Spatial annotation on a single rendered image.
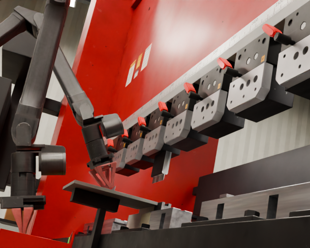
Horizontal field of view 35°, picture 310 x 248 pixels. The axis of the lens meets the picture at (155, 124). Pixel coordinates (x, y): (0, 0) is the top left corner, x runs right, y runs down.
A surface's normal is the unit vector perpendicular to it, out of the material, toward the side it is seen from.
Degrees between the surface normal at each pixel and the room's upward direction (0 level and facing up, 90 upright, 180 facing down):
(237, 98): 90
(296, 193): 90
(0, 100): 90
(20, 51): 90
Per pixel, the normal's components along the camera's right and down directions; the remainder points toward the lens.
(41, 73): 0.29, -0.21
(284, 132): 0.04, -0.31
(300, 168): -0.91, -0.29
